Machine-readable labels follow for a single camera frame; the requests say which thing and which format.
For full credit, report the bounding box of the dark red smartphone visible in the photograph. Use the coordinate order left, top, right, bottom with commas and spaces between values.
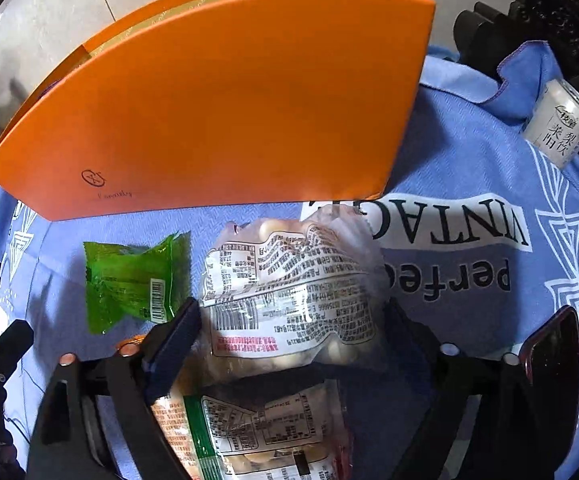
522, 305, 579, 461

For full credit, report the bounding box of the green snack packet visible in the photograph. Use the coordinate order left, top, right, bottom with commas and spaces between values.
83, 231, 192, 335

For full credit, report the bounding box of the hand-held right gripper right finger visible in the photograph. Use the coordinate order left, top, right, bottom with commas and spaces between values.
387, 297, 565, 480

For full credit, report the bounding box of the orange cardboard box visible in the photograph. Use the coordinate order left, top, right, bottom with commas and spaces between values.
0, 0, 436, 222

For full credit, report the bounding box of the green label nut packet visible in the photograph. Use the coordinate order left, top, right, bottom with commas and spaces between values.
149, 377, 355, 480

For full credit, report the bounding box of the dark carved furniture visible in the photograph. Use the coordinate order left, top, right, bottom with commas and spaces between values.
452, 0, 579, 181

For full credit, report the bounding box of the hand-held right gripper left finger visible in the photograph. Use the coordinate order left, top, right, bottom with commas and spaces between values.
29, 297, 202, 480

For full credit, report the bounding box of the white drink can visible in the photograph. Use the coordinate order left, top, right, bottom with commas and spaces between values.
522, 79, 579, 171

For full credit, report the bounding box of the blue printed cloth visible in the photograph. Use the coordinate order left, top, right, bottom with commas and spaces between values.
0, 42, 579, 480

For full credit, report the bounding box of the clear packet of white nuts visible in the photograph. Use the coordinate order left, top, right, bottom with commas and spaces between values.
189, 207, 390, 373

